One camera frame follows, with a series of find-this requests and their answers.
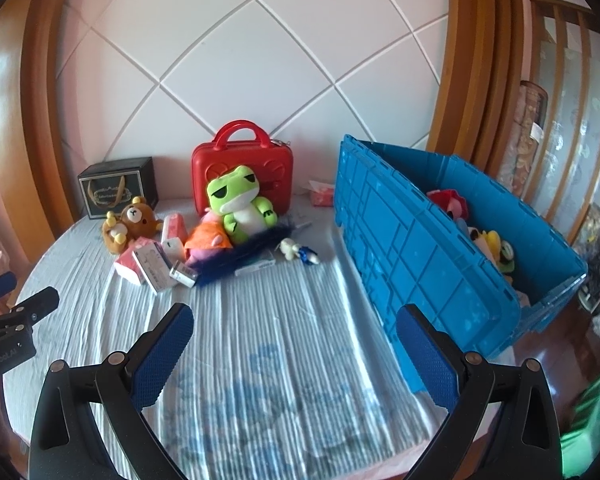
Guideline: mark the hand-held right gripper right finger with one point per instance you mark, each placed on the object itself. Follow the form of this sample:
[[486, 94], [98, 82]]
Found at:
[[430, 360]]

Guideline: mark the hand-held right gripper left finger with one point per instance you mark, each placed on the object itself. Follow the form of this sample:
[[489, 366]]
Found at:
[[160, 360]]

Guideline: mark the large medicine box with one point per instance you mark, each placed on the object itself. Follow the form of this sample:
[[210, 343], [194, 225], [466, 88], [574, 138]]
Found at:
[[154, 266]]

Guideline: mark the blue plastic crate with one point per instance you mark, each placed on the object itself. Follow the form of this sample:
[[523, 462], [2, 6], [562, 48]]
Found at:
[[405, 260]]

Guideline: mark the pink pig plush orange dress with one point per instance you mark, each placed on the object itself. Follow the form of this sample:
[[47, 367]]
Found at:
[[207, 237]]

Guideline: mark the brown bear plush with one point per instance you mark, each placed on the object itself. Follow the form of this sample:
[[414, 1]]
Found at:
[[137, 217]]

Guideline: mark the small white box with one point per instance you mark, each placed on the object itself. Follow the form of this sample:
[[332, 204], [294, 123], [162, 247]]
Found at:
[[172, 249], [182, 273]]

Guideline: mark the pink tissue pack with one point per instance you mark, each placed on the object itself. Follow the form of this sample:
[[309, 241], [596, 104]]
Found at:
[[173, 227], [322, 195], [126, 266]]

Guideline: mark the small green plush toy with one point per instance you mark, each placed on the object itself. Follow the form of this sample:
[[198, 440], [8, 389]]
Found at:
[[507, 256]]

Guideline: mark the yellow plush toy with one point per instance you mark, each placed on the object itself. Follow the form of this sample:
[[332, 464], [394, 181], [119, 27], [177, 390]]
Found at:
[[489, 240]]

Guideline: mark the flat clear box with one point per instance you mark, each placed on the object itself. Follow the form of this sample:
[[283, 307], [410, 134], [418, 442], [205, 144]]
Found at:
[[255, 265]]

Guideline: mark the dark blue furry plush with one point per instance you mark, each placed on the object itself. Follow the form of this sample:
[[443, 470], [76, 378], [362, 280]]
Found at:
[[252, 251]]

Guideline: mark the black gift box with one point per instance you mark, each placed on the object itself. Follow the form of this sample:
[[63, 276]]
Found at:
[[130, 180]]

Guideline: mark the small blue figure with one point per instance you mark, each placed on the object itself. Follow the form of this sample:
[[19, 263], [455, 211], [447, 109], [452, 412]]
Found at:
[[310, 256]]

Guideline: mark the red and pink plush toy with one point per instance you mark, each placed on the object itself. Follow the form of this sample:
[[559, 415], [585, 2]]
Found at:
[[447, 201]]

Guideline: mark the small white plush doll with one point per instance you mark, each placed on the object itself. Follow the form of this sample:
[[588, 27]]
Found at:
[[287, 249]]

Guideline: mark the green plastic stool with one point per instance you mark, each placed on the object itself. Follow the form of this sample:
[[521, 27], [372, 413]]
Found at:
[[590, 425]]

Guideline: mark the green frog plush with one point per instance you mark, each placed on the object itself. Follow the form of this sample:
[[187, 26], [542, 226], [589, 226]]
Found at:
[[230, 189]]

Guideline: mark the red hard-shell carry case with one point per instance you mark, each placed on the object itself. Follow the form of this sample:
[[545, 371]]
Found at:
[[275, 160]]

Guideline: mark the floral wrapped roll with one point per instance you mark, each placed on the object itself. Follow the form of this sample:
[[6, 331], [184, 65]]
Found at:
[[530, 125]]

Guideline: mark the wooden glass partition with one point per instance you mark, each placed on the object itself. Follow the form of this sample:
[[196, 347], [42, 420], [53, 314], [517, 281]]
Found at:
[[562, 85]]

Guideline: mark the wooden headboard frame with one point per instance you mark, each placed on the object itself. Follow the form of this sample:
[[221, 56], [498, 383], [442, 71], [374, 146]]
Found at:
[[45, 110]]

